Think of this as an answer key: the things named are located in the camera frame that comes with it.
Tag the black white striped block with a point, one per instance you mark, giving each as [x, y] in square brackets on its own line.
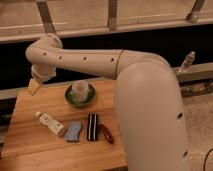
[92, 127]

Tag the white plastic bottle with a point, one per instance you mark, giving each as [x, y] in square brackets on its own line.
[53, 125]

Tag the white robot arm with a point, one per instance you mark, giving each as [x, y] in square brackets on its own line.
[148, 99]

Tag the right metal railing post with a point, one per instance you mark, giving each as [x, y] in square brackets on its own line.
[193, 15]

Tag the left metal railing post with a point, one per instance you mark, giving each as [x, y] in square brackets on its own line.
[44, 12]

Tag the metal railing post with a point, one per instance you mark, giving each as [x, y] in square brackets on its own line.
[44, 12]
[193, 15]
[112, 14]

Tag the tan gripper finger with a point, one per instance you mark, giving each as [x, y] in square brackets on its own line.
[33, 86]

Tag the blue sponge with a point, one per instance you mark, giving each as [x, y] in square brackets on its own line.
[73, 131]

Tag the green bowl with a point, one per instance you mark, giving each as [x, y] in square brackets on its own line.
[71, 99]

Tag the middle metal railing post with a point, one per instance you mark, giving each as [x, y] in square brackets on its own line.
[112, 14]

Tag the clear bottle on ledge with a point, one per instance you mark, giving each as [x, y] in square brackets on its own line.
[189, 59]

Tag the wooden table board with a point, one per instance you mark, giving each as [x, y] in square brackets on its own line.
[30, 146]

